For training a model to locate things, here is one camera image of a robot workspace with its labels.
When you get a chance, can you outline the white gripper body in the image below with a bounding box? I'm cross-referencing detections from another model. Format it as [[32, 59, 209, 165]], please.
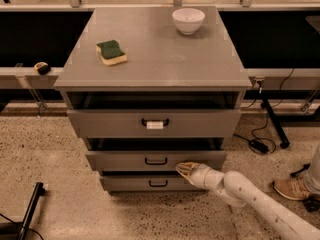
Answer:
[[194, 164, 220, 190]]

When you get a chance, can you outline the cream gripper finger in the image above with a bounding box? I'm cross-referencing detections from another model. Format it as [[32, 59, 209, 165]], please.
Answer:
[[176, 162, 199, 175], [180, 173, 195, 186]]

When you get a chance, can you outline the grey drawer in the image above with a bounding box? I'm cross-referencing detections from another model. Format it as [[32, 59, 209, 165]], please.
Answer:
[[100, 171, 200, 193], [68, 109, 241, 138], [86, 138, 226, 172]]

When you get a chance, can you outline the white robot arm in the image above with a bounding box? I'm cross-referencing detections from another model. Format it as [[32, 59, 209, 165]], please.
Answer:
[[176, 162, 320, 240]]

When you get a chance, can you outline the grey top drawer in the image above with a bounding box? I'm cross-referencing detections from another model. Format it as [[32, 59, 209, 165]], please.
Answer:
[[68, 109, 241, 138]]

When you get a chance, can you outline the grey bottom drawer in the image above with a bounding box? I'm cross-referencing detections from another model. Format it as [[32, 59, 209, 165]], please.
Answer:
[[100, 171, 200, 193]]

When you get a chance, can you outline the grey drawer cabinet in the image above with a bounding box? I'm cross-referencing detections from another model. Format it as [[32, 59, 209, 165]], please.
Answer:
[[54, 5, 253, 195]]

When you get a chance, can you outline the black stand leg right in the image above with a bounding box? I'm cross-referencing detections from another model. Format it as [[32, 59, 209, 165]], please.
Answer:
[[254, 77, 290, 149]]

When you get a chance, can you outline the black stand leg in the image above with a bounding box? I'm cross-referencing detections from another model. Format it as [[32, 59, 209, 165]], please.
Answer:
[[16, 182, 45, 240], [254, 77, 290, 149]]

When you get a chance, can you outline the tan sneaker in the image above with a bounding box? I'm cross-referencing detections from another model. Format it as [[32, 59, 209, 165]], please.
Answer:
[[272, 178, 312, 201]]

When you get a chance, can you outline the grey trouser leg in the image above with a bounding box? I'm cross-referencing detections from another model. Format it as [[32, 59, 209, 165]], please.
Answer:
[[303, 144, 320, 195]]

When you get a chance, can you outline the green yellow sponge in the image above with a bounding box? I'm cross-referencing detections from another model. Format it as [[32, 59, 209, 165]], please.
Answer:
[[96, 40, 127, 66]]

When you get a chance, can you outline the white ceramic bowl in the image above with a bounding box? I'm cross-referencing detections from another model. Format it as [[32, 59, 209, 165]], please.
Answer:
[[172, 8, 205, 35]]

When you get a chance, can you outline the black stand leg left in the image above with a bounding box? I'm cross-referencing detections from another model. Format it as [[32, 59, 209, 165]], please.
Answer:
[[16, 182, 45, 240]]

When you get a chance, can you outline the small black yellow device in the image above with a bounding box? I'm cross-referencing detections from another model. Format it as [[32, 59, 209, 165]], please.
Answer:
[[34, 62, 51, 75]]

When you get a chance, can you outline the black power adapter with cable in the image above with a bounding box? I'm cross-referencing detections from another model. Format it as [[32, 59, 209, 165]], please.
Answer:
[[233, 68, 296, 156]]

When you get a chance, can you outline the metal bracket left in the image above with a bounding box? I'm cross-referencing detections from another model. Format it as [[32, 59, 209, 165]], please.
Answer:
[[15, 63, 47, 116]]

